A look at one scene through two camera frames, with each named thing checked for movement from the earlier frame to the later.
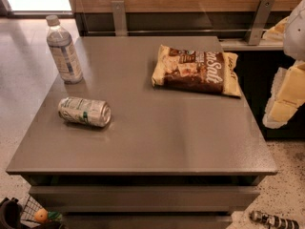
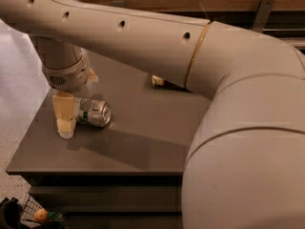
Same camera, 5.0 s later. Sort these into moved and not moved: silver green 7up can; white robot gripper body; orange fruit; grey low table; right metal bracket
Moved: white robot gripper body
Not moved: silver green 7up can; grey low table; right metal bracket; orange fruit
